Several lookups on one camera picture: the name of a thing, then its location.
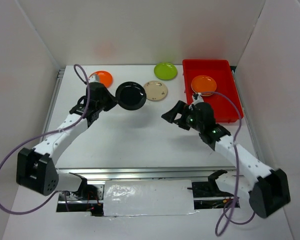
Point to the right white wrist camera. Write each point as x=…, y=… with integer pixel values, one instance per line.
x=197, y=98

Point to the orange plate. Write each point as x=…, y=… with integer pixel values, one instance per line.
x=203, y=83
x=105, y=78

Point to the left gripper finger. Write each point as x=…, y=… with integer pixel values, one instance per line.
x=111, y=99
x=110, y=105

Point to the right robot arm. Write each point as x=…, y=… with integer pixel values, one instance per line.
x=266, y=189

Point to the red plastic bin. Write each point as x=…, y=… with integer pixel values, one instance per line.
x=225, y=100

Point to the cream plate with motifs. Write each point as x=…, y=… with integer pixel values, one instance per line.
x=155, y=90

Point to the lime green plate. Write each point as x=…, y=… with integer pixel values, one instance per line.
x=165, y=71

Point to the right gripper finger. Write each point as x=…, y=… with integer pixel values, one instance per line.
x=171, y=115
x=181, y=123

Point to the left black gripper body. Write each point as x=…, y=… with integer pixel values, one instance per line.
x=105, y=102

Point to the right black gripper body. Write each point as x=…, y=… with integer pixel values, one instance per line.
x=191, y=114

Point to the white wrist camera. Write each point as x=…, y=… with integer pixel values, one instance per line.
x=197, y=98
x=94, y=78

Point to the black plate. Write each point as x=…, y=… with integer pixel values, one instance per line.
x=131, y=96

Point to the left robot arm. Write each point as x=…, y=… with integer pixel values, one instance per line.
x=36, y=167

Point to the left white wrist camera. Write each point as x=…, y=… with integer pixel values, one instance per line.
x=94, y=78

